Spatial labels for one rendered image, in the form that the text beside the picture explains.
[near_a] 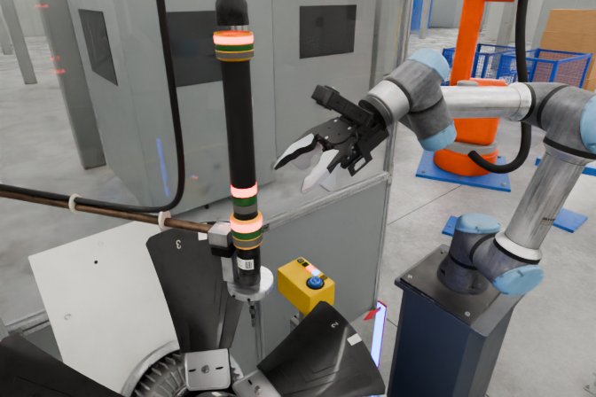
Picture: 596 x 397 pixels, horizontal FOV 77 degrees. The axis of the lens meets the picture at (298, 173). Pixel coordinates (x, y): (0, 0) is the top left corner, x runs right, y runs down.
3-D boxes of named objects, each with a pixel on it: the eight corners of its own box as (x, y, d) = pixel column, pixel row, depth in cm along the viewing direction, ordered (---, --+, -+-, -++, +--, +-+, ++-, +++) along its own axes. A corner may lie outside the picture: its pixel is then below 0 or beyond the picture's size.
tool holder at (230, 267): (207, 293, 56) (199, 239, 52) (228, 264, 62) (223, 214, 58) (263, 307, 54) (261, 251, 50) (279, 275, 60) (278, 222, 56)
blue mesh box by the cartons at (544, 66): (485, 113, 644) (499, 53, 601) (522, 102, 710) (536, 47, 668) (540, 126, 580) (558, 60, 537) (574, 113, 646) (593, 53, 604)
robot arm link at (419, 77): (458, 83, 71) (444, 43, 66) (417, 120, 69) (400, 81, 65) (427, 80, 77) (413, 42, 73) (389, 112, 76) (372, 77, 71)
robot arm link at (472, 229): (474, 239, 124) (483, 204, 118) (502, 267, 112) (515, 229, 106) (441, 245, 121) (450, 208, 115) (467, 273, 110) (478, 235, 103)
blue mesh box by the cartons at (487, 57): (432, 102, 709) (441, 47, 666) (467, 92, 781) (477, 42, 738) (477, 112, 646) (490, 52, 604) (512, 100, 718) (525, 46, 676)
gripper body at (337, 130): (350, 180, 68) (398, 138, 70) (333, 147, 62) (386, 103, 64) (325, 162, 73) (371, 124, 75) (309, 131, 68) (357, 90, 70)
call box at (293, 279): (278, 293, 122) (277, 268, 118) (301, 280, 128) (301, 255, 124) (309, 324, 111) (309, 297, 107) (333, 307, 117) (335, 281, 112)
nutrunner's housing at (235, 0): (234, 303, 58) (202, -38, 38) (245, 286, 61) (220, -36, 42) (258, 308, 57) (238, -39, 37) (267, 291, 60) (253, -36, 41)
